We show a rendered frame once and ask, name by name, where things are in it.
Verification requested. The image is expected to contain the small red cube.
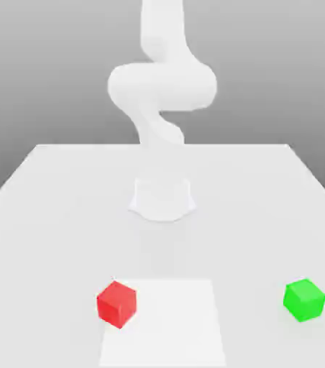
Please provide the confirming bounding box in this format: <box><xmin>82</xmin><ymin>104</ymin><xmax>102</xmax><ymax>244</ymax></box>
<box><xmin>96</xmin><ymin>280</ymin><xmax>138</xmax><ymax>329</ymax></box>

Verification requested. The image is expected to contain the small green cube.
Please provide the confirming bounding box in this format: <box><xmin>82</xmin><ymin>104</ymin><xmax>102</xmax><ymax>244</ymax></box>
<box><xmin>283</xmin><ymin>277</ymin><xmax>325</xmax><ymax>323</ymax></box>

